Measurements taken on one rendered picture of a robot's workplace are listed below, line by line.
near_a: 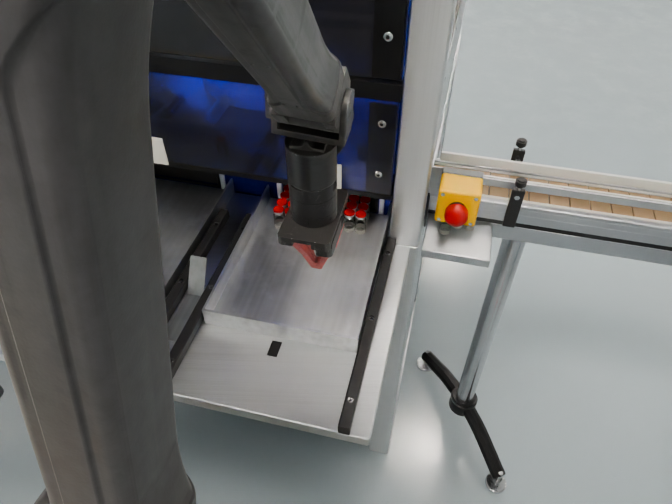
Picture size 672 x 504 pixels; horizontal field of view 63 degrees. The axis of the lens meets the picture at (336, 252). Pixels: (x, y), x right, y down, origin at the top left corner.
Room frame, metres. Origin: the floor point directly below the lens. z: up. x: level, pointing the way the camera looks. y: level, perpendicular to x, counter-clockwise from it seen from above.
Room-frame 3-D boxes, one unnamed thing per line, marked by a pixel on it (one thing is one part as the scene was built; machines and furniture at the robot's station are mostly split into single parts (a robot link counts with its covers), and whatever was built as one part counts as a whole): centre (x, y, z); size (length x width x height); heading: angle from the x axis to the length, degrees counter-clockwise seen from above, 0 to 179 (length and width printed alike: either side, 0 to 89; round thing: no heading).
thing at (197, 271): (0.60, 0.25, 0.91); 0.14 x 0.03 x 0.06; 167
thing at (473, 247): (0.79, -0.24, 0.87); 0.14 x 0.13 x 0.02; 166
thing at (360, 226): (0.81, 0.03, 0.90); 0.18 x 0.02 x 0.05; 77
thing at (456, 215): (0.71, -0.21, 0.99); 0.04 x 0.04 x 0.04; 76
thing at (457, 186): (0.76, -0.22, 0.99); 0.08 x 0.07 x 0.07; 166
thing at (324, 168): (0.51, 0.03, 1.25); 0.07 x 0.06 x 0.07; 167
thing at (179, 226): (0.78, 0.38, 0.90); 0.34 x 0.26 x 0.04; 166
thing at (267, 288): (0.70, 0.05, 0.90); 0.34 x 0.26 x 0.04; 167
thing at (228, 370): (0.68, 0.23, 0.87); 0.70 x 0.48 x 0.02; 76
